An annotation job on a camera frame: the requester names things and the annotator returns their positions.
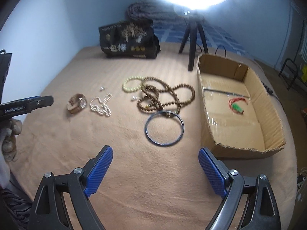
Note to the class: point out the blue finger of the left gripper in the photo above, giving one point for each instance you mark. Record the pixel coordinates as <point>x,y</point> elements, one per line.
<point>34,103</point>

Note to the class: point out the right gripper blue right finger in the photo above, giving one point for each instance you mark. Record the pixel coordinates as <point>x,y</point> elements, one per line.
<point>214,171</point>

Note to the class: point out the floral folded quilt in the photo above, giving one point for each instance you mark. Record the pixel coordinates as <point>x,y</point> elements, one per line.
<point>158,11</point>

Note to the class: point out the black clothes rack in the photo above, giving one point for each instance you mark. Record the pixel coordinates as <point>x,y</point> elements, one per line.
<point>291,74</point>

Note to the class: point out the black snack bag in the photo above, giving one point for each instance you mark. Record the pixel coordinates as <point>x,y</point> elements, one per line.
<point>129,39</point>

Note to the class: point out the dark blue bangle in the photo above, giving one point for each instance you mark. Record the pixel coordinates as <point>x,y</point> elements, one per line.
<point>164,128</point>

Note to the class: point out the blue checkered bedsheet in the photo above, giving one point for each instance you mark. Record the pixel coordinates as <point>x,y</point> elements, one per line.
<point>214,36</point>

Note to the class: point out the open cardboard box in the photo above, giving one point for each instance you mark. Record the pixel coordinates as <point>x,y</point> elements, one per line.
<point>238,118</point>

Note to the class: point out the yellow box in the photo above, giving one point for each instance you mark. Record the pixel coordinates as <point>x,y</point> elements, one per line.
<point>304,74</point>

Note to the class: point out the left gloved hand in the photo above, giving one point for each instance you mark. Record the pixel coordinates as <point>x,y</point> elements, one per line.
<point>9,130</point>

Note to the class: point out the red strap wristwatch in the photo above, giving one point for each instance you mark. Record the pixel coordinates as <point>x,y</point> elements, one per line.
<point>77,103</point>

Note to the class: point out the black tripod stand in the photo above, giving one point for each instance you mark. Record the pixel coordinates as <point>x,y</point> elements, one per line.
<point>193,28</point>

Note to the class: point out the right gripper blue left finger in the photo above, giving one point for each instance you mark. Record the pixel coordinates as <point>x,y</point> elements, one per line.
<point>95,170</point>

